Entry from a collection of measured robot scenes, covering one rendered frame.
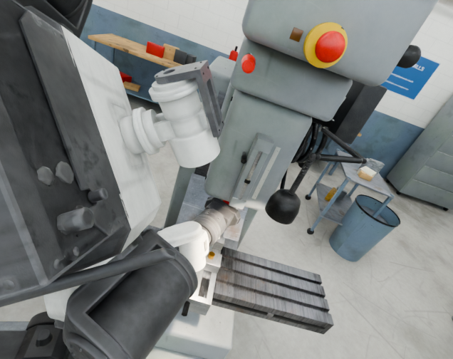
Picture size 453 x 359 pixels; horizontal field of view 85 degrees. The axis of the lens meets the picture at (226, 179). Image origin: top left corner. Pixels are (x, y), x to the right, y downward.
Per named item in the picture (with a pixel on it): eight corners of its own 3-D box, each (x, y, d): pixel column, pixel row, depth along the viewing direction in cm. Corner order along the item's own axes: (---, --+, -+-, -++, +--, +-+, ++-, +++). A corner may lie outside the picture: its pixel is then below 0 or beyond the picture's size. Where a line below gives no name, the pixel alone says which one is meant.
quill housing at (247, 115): (266, 217, 74) (320, 117, 57) (199, 196, 72) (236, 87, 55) (263, 182, 90) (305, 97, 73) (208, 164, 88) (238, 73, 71)
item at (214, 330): (223, 363, 92) (233, 350, 86) (130, 341, 88) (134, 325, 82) (231, 256, 134) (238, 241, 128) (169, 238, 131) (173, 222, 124)
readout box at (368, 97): (354, 146, 91) (392, 90, 80) (331, 138, 90) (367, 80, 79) (337, 127, 108) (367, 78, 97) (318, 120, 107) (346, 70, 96)
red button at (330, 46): (337, 68, 36) (353, 37, 33) (311, 58, 35) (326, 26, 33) (330, 64, 38) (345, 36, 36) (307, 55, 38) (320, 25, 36)
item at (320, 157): (315, 161, 50) (318, 155, 49) (310, 157, 51) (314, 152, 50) (365, 165, 58) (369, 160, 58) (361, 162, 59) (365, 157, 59)
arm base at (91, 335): (96, 390, 32) (138, 402, 25) (28, 315, 30) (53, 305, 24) (169, 296, 44) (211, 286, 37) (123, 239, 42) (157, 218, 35)
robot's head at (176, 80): (163, 149, 34) (216, 142, 31) (134, 85, 28) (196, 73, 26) (178, 126, 38) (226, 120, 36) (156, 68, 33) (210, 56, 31)
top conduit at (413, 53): (412, 71, 42) (427, 49, 40) (390, 63, 42) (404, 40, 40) (335, 48, 80) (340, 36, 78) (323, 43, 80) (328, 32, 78)
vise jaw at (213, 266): (216, 274, 90) (220, 267, 88) (176, 261, 89) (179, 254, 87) (219, 261, 95) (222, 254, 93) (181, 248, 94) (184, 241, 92)
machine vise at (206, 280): (205, 316, 84) (214, 298, 78) (162, 303, 83) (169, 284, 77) (219, 241, 113) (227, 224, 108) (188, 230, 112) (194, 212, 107)
